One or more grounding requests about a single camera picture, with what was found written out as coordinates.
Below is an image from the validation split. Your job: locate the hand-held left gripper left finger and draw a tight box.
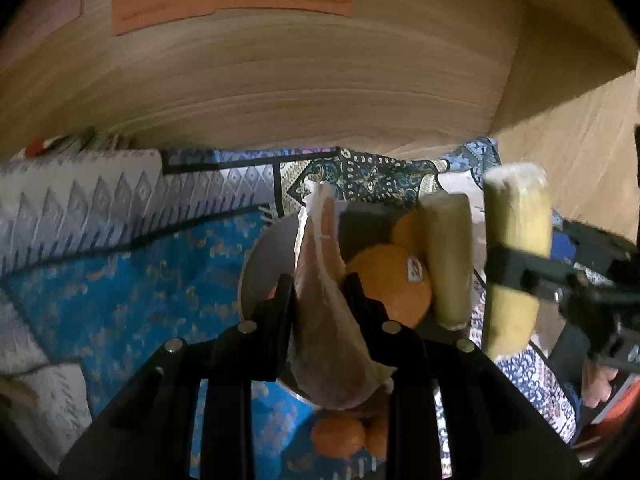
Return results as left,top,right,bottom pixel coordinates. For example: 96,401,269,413
60,274,296,480

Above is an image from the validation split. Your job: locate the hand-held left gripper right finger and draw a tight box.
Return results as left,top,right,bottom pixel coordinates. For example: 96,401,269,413
344,272,583,480

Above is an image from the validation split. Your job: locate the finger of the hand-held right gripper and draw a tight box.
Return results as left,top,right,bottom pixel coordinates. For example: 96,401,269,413
550,220,636,281
487,244,586,306

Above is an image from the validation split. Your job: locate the large orange with sticker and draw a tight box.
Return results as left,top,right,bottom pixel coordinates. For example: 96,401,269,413
345,244,433,328

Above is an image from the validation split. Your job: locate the peeled pomelo segment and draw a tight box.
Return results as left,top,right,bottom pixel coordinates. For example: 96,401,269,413
287,180,398,411

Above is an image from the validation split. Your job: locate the dark brown round plate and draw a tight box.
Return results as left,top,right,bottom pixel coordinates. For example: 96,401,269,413
239,199,483,411

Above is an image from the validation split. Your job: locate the pale yellow corn cob piece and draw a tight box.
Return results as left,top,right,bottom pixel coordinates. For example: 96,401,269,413
419,194,474,332

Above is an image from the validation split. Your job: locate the medium orange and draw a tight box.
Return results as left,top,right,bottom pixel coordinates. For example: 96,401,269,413
390,210,428,263

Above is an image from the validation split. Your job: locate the person's right hand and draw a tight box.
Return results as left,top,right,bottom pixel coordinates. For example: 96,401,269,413
582,362,621,408

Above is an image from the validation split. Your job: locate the small tangerine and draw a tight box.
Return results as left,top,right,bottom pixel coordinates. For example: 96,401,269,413
310,415,367,459
364,412,390,458

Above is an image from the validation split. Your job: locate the blue patterned tablecloth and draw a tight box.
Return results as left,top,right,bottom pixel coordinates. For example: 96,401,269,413
0,145,586,480

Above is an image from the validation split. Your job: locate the grey diamond patterned rolled mat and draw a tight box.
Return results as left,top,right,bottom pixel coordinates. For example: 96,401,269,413
0,147,278,281

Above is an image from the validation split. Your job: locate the wooden shelf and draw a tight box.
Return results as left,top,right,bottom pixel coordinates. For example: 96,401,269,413
0,0,640,161

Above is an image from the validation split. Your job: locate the pink sticky note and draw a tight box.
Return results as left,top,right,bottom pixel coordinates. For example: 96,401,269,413
15,0,86,41

